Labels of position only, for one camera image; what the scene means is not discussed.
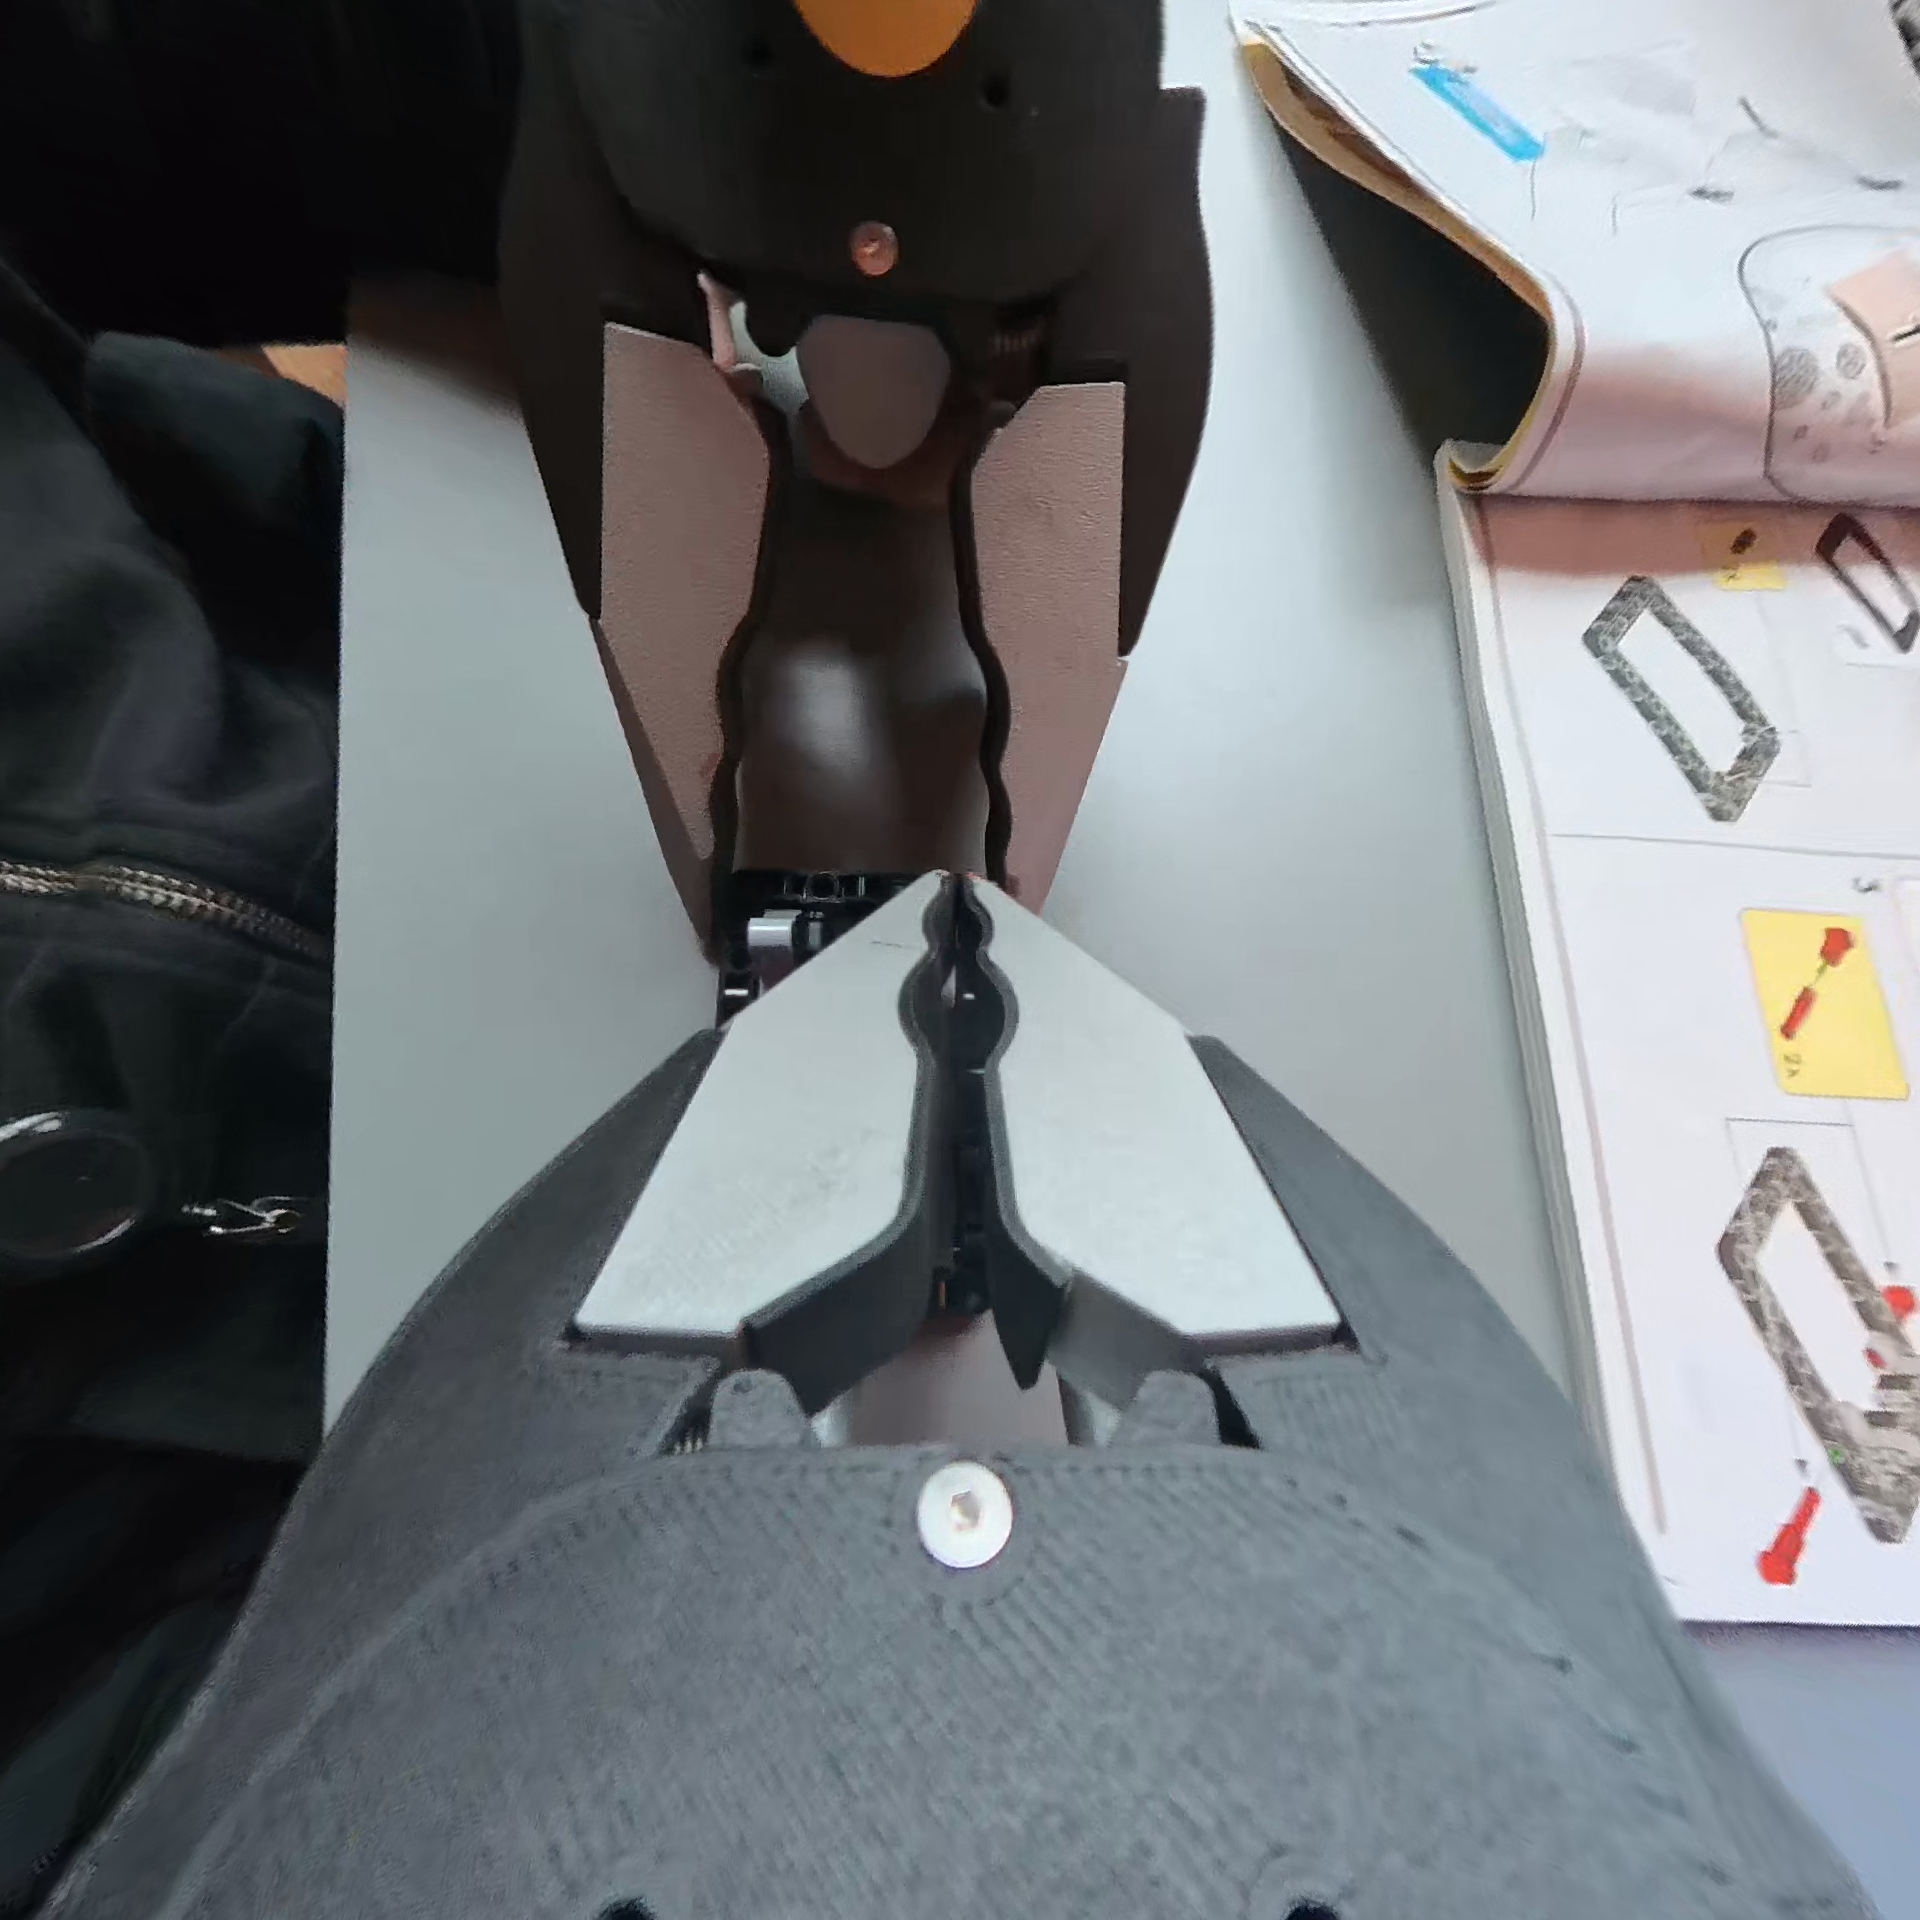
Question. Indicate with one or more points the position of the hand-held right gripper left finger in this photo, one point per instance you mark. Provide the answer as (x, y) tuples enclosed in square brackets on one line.
[(764, 1171)]

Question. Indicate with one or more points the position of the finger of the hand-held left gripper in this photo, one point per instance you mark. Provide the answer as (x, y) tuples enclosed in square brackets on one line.
[(668, 524), (1060, 571)]

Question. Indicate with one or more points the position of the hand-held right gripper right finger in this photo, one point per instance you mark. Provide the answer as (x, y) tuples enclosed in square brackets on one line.
[(1156, 1171)]

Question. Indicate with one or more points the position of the black rectangular lego frame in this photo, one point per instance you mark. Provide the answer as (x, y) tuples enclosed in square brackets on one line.
[(819, 887)]

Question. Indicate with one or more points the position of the lego instruction booklet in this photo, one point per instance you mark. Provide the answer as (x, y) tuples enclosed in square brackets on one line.
[(1635, 975)]

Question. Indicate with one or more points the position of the person's black jacket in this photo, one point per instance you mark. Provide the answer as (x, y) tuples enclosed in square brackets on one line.
[(150, 675)]

